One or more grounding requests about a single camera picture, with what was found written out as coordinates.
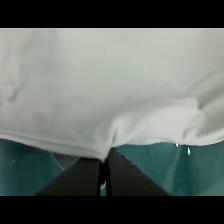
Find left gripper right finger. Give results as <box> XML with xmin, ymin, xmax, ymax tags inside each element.
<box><xmin>105</xmin><ymin>147</ymin><xmax>169</xmax><ymax>197</ymax></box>

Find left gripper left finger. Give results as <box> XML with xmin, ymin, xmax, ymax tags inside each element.
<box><xmin>35</xmin><ymin>157</ymin><xmax>102</xmax><ymax>197</ymax></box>

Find white T-shirt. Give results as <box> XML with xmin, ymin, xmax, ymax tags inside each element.
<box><xmin>0</xmin><ymin>28</ymin><xmax>224</xmax><ymax>162</ymax></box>

